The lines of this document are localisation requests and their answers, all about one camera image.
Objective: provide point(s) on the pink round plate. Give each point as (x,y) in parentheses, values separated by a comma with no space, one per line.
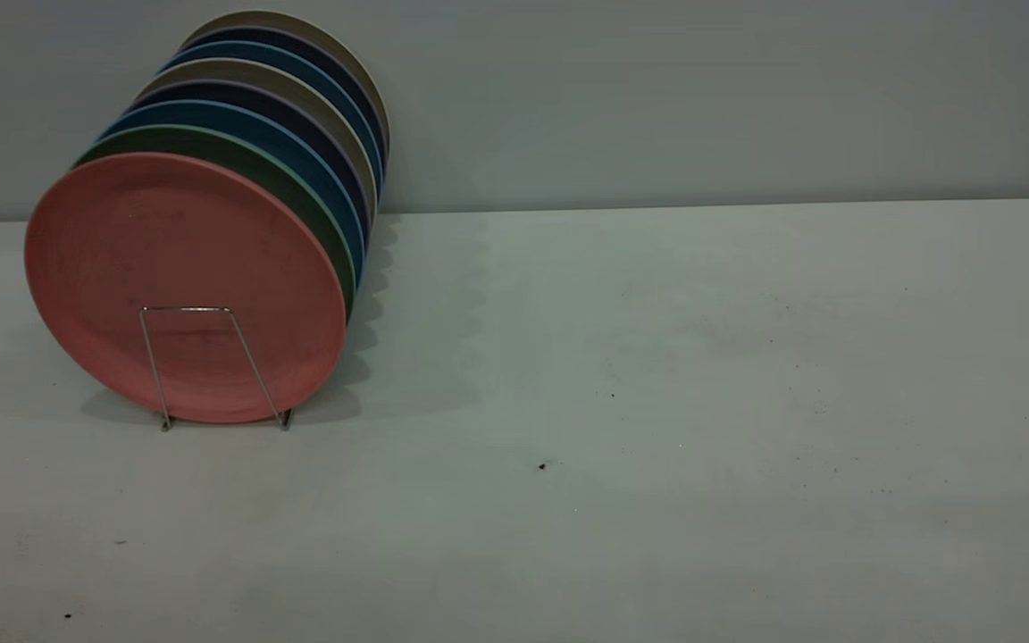
(184,286)

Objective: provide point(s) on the green round plate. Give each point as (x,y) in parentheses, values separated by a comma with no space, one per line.
(300,196)

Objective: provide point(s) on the blue round plate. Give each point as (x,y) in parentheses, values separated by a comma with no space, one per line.
(318,76)
(309,156)

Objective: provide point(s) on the dark purple round plate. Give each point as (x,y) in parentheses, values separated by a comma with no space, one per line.
(318,134)
(318,54)

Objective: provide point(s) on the beige round plate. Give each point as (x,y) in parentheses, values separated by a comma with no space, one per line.
(318,32)
(300,89)

